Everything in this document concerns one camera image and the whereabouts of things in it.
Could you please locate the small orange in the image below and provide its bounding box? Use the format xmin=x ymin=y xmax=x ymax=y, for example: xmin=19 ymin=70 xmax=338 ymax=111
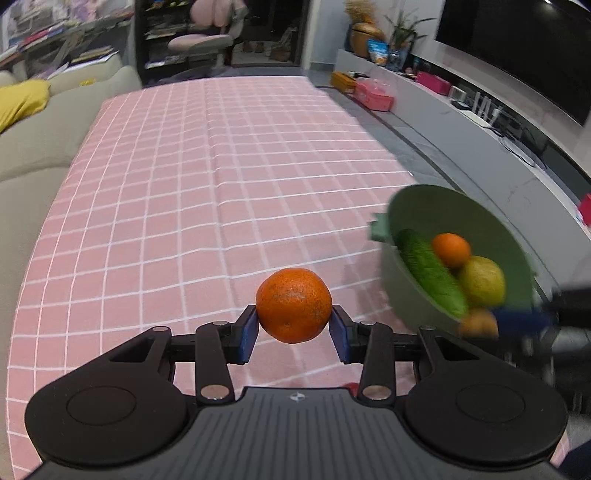
xmin=256 ymin=268 xmax=332 ymax=344

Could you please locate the large orange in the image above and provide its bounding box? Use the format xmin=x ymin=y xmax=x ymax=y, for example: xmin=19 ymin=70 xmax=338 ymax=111
xmin=458 ymin=309 xmax=499 ymax=339

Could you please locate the yellow-green pear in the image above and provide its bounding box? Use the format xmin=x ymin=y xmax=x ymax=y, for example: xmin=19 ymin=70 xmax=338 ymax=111
xmin=457 ymin=256 xmax=506 ymax=309

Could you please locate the green cucumber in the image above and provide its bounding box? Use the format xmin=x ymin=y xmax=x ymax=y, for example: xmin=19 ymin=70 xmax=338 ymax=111
xmin=396 ymin=229 xmax=468 ymax=319

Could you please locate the red tomato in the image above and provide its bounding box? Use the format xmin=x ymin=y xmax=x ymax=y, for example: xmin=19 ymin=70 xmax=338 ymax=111
xmin=344 ymin=382 xmax=359 ymax=397

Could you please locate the green colander bowl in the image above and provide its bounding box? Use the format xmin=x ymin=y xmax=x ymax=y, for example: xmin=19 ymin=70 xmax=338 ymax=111
xmin=369 ymin=184 xmax=534 ymax=333

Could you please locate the red box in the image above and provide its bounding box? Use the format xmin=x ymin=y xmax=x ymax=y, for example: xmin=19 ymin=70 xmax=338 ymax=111
xmin=577 ymin=193 xmax=591 ymax=227

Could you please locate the white tv console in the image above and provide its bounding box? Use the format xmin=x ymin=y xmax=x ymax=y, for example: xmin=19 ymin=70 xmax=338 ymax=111
xmin=335 ymin=49 xmax=590 ymax=285

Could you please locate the pink checkered tablecloth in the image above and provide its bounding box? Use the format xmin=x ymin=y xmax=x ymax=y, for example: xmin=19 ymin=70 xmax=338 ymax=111
xmin=5 ymin=76 xmax=414 ymax=479

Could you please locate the white router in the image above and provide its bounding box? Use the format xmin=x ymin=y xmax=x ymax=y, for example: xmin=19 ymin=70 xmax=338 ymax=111
xmin=464 ymin=92 xmax=502 ymax=128

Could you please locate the pink storage box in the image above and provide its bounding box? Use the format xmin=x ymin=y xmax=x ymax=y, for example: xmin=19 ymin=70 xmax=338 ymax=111
xmin=353 ymin=78 xmax=396 ymax=112

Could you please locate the magenta box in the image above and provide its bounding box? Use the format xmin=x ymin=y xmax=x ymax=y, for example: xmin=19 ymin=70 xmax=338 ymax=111
xmin=416 ymin=71 xmax=451 ymax=97

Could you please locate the yellow box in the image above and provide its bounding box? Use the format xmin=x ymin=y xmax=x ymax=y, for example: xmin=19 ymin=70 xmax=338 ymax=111
xmin=331 ymin=71 xmax=356 ymax=95

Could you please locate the black television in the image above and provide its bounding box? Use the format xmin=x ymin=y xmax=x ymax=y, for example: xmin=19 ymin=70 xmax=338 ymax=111
xmin=436 ymin=0 xmax=590 ymax=125

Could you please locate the beige sofa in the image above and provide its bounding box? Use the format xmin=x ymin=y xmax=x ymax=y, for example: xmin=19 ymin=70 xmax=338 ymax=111
xmin=1 ymin=56 xmax=141 ymax=479

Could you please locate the blue snack bag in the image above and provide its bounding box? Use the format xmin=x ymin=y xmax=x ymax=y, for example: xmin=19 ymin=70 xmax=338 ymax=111
xmin=367 ymin=38 xmax=389 ymax=66

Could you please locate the black shelf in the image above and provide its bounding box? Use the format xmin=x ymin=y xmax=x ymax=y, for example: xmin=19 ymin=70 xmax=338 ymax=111
xmin=134 ymin=1 xmax=310 ymax=86

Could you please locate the potted green plant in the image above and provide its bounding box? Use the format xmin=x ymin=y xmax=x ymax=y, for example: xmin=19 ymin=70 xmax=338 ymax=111
xmin=386 ymin=9 xmax=435 ymax=72

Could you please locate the pink office chair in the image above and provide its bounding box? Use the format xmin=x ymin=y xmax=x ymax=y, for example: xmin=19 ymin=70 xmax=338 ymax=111
xmin=159 ymin=0 xmax=249 ymax=84

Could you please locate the brown round vase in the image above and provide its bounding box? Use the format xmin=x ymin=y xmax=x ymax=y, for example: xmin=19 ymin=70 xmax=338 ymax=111
xmin=345 ymin=0 xmax=386 ymax=59

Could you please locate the yellow pillow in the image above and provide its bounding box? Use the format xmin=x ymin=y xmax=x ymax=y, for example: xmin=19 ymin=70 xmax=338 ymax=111
xmin=0 ymin=79 xmax=50 ymax=133

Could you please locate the cluttered desk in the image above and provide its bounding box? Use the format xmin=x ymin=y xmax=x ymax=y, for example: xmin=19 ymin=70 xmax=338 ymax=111
xmin=1 ymin=1 xmax=134 ymax=81

